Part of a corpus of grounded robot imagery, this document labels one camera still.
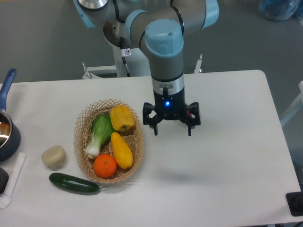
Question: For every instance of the dark round object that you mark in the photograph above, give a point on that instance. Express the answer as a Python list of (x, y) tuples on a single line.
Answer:
[(4, 177)]

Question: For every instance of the orange fruit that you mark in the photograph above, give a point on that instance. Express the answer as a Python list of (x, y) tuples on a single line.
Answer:
[(105, 166)]

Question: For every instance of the black device at edge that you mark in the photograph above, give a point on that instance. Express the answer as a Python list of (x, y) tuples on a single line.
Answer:
[(295, 203)]

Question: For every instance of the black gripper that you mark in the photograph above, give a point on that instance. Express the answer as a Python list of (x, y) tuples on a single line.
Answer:
[(172, 107)]

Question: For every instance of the yellow mango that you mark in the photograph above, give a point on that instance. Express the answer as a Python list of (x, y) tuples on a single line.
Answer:
[(122, 152)]

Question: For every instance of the beige potato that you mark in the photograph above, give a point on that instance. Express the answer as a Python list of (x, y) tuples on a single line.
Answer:
[(54, 157)]

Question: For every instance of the white frame at right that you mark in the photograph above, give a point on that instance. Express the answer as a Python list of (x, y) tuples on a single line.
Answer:
[(293, 108)]

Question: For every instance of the green bok choy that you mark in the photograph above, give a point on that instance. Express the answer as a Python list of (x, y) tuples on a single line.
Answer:
[(101, 131)]

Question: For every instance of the dark green cucumber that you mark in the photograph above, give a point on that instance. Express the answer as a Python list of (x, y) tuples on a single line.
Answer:
[(74, 184)]

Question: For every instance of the blue plastic bag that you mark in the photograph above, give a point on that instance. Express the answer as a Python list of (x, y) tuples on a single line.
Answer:
[(278, 10)]

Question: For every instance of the woven wicker basket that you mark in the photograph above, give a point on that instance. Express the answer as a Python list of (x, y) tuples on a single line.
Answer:
[(82, 137)]

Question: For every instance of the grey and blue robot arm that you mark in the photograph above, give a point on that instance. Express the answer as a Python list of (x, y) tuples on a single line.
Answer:
[(194, 15)]

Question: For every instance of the yellow bell pepper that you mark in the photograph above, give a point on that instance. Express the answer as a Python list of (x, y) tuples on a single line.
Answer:
[(122, 118)]

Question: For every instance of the blue saucepan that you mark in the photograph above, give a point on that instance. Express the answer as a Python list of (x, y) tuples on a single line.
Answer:
[(10, 137)]

